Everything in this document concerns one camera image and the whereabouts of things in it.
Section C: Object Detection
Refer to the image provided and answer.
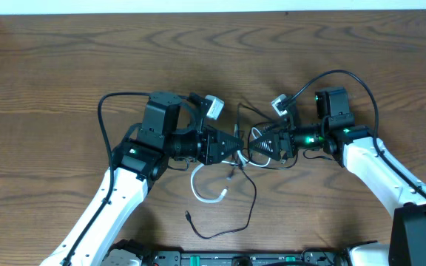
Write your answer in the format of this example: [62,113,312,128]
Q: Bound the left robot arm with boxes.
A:
[42,92,243,265]

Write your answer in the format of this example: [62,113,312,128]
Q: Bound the white usb cable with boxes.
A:
[189,123,273,204]

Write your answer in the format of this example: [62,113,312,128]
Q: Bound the black usb cable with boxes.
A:
[184,102,299,240]

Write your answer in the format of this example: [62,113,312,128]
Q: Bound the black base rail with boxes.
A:
[101,239,390,266]

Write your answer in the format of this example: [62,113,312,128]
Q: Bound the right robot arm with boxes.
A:
[248,87,426,265]

